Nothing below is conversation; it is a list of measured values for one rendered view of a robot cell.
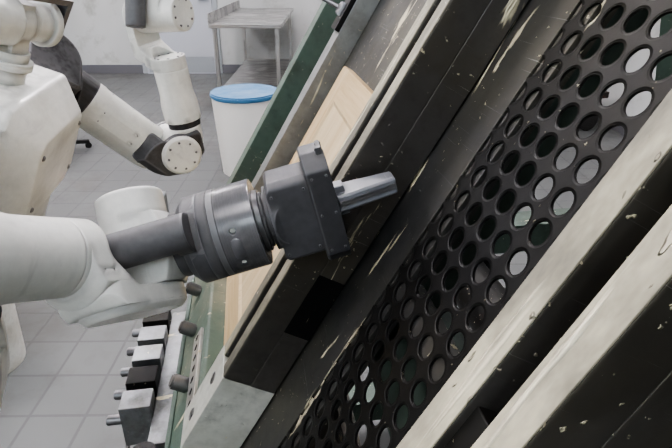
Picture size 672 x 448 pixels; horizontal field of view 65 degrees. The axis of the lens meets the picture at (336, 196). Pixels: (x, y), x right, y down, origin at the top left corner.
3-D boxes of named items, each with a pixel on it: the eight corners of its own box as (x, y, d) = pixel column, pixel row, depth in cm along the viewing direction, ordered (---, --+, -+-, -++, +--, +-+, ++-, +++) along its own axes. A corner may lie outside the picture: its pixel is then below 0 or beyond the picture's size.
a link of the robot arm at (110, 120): (173, 196, 104) (71, 130, 91) (159, 175, 115) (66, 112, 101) (210, 152, 105) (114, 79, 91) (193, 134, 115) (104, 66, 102)
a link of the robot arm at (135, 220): (241, 278, 55) (136, 309, 55) (217, 183, 57) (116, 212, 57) (216, 272, 44) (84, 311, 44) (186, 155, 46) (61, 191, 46)
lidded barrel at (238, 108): (286, 158, 430) (283, 83, 405) (276, 182, 384) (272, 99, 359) (226, 157, 433) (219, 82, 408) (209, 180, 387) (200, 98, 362)
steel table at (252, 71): (295, 74, 746) (293, -1, 705) (284, 111, 565) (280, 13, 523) (243, 75, 745) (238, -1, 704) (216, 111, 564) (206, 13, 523)
